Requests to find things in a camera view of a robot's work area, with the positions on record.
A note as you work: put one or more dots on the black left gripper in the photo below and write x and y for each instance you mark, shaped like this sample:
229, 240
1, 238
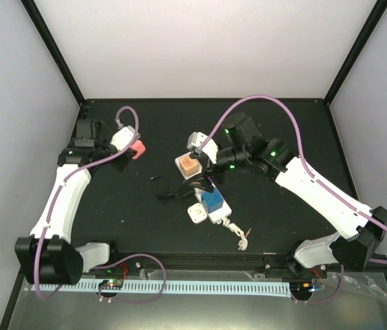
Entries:
121, 163

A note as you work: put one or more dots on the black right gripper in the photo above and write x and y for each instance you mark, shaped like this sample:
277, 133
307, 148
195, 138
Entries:
209, 169

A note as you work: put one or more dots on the beige dragon cube socket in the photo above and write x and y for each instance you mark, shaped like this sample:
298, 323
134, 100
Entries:
189, 166

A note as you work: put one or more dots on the pink plug adapter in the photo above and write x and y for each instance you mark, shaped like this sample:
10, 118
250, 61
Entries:
137, 149

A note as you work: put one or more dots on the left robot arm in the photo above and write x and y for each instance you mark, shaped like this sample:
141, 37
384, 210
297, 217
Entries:
47, 256

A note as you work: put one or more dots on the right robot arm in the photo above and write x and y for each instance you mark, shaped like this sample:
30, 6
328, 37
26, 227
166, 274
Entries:
359, 229

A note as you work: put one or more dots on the white tiger cube socket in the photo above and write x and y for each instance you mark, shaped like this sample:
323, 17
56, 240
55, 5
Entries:
198, 193

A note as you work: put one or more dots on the blue cube socket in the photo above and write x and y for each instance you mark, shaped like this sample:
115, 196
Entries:
212, 201

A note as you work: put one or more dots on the white flat plug adapter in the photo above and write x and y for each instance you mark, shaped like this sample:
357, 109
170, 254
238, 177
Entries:
197, 213

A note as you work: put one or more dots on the small green circuit board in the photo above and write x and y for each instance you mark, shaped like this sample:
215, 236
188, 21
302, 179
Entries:
110, 284

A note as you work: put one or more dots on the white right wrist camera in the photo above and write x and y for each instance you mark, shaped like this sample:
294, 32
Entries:
199, 143

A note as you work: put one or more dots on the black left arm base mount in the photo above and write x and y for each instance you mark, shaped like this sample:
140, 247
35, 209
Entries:
120, 267

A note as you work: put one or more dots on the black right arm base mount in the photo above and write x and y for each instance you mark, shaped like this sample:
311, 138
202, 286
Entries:
287, 268

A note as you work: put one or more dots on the light blue slotted cable duct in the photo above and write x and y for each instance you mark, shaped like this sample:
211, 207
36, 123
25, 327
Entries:
191, 287

